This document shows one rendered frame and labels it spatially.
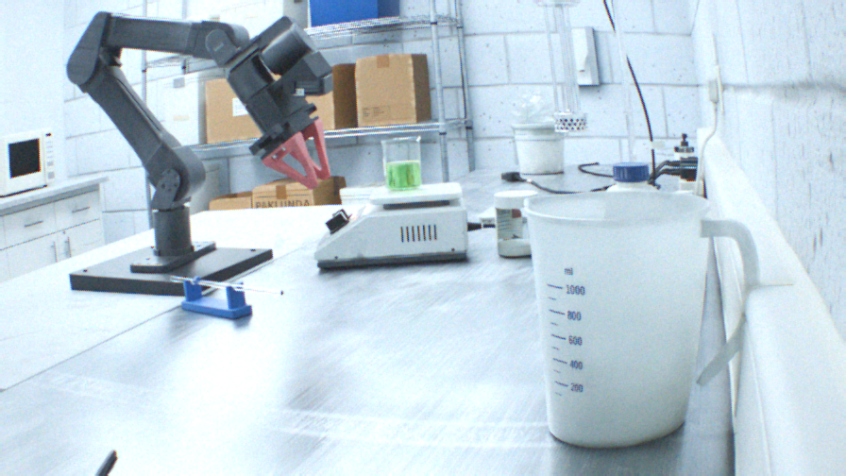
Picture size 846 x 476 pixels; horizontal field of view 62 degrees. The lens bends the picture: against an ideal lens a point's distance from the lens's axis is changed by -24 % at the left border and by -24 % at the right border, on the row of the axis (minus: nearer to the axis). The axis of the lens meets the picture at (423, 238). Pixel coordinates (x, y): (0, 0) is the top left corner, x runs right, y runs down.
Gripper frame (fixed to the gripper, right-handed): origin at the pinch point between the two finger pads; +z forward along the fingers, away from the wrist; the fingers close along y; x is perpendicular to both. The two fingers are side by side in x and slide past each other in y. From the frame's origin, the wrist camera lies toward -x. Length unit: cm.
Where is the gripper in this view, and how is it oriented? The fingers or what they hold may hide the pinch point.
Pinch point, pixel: (317, 178)
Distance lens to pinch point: 119.1
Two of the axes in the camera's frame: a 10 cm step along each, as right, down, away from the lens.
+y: 3.8, -4.1, 8.3
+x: -7.2, 4.3, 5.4
